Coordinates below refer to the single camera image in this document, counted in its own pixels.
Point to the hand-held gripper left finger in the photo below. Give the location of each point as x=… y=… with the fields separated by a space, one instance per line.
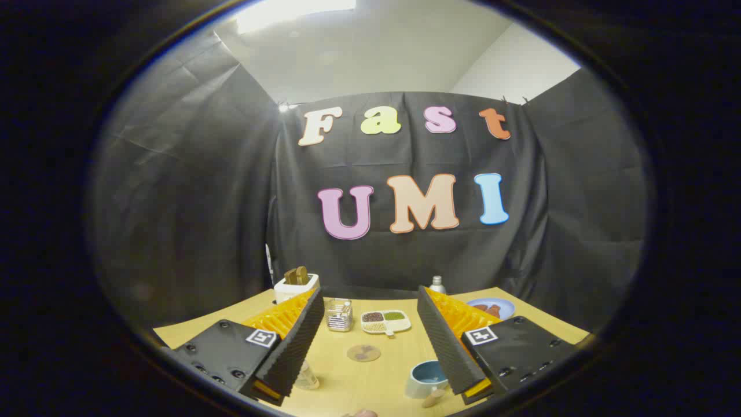
x=298 y=347

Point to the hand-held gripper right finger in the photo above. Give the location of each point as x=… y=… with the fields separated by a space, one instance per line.
x=446 y=347

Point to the clear plastic juice bottle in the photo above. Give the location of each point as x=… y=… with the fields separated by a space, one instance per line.
x=307 y=377

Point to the light blue cup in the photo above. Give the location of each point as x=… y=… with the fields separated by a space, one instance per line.
x=424 y=383

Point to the green label bottle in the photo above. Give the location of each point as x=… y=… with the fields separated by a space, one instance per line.
x=437 y=285

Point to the clear toothpick container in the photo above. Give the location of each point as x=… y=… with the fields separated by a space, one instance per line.
x=338 y=315

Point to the small tan object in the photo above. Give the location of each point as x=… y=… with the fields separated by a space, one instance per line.
x=433 y=398

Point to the white toaster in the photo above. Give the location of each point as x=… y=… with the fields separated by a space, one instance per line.
x=289 y=289

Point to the white divided dish with beans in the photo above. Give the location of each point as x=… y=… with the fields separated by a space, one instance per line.
x=385 y=322

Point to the wooden table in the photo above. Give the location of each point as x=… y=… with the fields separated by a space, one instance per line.
x=353 y=388

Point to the blue plate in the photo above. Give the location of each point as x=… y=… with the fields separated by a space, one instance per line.
x=502 y=306

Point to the brown toast slice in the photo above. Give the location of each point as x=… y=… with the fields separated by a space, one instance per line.
x=302 y=274
x=291 y=276

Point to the black backdrop cloth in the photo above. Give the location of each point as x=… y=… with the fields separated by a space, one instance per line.
x=191 y=202

